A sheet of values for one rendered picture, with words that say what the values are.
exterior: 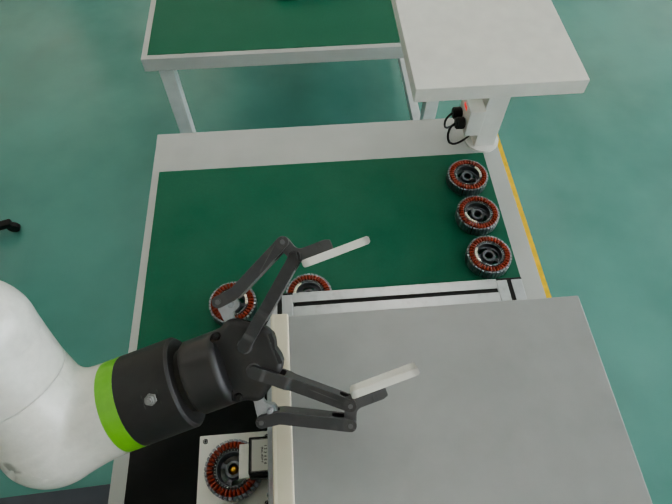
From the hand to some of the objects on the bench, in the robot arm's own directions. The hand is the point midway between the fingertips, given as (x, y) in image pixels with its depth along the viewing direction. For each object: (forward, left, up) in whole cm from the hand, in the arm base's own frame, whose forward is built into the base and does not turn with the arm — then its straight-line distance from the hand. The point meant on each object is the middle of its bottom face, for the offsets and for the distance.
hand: (382, 307), depth 53 cm
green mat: (+3, +55, -65) cm, 85 cm away
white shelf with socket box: (+39, +79, -62) cm, 108 cm away
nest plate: (-23, +4, -68) cm, 72 cm away
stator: (-4, +42, -66) cm, 78 cm away
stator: (-22, +42, -66) cm, 82 cm away
